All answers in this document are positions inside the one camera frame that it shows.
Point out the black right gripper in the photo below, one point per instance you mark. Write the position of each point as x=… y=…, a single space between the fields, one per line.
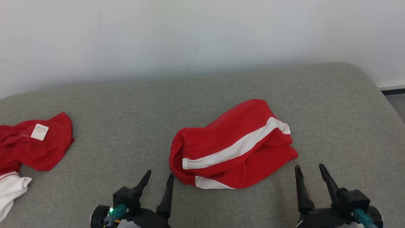
x=322 y=218

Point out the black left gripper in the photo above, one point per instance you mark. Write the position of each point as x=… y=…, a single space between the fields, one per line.
x=152 y=220

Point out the red shorts wide white stripe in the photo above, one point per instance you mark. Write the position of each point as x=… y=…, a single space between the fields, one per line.
x=227 y=133

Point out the red garment white ribbed trim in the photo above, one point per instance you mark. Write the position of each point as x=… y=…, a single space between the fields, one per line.
x=34 y=152

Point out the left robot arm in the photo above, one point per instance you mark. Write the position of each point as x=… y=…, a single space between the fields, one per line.
x=98 y=217

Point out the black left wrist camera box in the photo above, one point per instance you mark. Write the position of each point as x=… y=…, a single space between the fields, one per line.
x=126 y=196

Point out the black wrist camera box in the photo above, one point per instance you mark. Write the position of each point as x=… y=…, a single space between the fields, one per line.
x=126 y=196
x=354 y=201

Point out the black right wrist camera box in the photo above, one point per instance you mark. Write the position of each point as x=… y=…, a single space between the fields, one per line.
x=354 y=201

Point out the white wall baseboard black strip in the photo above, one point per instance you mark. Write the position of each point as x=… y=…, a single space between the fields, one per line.
x=394 y=88

